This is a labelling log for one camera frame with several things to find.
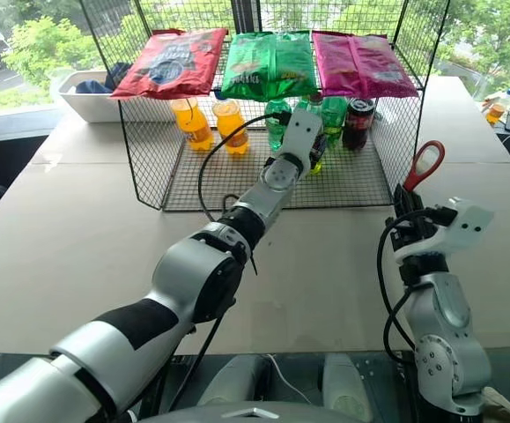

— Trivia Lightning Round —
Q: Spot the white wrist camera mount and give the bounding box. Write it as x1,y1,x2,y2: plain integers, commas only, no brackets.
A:
275,108,326,172
392,196,496,266

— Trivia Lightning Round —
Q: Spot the dark cola bottle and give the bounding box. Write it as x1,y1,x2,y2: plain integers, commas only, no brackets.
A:
341,97,377,152

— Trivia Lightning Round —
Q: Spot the orange soda bottle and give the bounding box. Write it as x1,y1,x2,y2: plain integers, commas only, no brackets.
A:
211,100,251,157
170,97,217,152

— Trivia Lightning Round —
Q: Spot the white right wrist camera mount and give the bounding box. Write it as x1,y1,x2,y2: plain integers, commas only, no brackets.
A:
392,196,496,266

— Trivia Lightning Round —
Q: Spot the small orange drink bottle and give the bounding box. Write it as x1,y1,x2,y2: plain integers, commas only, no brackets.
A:
485,101,506,126

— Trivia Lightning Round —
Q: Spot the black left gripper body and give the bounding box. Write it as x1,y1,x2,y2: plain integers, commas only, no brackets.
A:
309,130,329,166

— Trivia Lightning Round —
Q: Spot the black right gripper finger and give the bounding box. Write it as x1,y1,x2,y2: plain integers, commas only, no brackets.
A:
392,182,410,222
406,189,425,220

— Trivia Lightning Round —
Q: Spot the grey robot torso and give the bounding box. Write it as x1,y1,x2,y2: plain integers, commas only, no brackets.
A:
148,399,348,423

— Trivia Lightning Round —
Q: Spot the blue cloth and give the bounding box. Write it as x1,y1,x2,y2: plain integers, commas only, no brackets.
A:
74,61,133,95

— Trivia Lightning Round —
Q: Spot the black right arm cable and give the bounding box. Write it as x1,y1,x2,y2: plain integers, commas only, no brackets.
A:
377,206,458,365

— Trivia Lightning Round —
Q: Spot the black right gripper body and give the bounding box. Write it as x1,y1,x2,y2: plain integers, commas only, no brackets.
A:
388,208,443,256

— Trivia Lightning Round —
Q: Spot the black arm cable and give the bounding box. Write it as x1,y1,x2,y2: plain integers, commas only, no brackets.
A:
377,206,458,365
196,111,293,224
165,297,239,412

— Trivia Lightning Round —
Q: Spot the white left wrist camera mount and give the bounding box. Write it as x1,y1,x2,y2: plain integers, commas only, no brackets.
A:
275,108,326,172

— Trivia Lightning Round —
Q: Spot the white plastic tub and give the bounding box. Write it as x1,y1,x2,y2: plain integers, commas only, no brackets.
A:
55,70,126,124

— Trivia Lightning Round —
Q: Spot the white thin cable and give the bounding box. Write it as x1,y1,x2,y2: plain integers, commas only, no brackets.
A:
264,352,314,404

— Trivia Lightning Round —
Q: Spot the pink chip bag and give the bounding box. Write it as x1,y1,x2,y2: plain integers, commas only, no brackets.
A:
311,31,420,100

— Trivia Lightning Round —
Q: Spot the green chip bag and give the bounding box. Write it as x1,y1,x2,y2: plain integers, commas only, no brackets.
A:
219,31,320,102

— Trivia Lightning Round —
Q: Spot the green soda bottle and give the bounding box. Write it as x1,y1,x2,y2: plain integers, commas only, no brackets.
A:
263,98,293,153
320,93,349,152

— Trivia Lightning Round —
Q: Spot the black lower arm cable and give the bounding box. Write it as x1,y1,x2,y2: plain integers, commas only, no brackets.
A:
165,297,239,412

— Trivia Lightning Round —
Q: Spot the red chip bag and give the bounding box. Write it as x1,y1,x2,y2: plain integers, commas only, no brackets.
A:
109,27,230,100

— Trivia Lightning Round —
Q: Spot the black wire mesh rack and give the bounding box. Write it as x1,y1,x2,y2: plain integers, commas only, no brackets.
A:
78,0,452,213

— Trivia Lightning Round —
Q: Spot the grey rounded robot leg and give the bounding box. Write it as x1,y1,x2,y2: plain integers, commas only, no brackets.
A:
321,352,373,423
196,354,270,407

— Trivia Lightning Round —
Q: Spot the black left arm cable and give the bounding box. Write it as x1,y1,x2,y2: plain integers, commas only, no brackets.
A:
196,111,293,224

